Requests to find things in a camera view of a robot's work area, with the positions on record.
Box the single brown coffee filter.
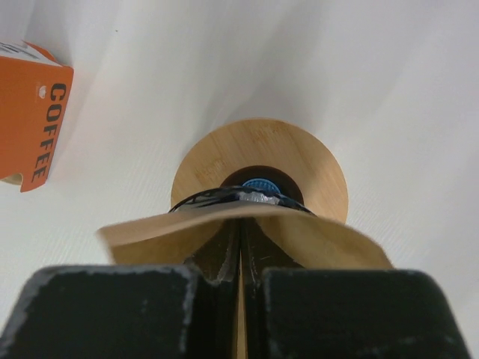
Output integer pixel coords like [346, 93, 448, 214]
[98, 202, 391, 358]

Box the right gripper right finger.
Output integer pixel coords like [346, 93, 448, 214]
[241, 218, 302, 284]

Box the wooden dripper ring holder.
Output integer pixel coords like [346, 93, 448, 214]
[171, 118, 349, 222]

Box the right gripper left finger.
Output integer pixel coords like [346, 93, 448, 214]
[185, 220, 240, 283]

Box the blue glass dripper cone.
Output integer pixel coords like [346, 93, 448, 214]
[168, 180, 314, 215]

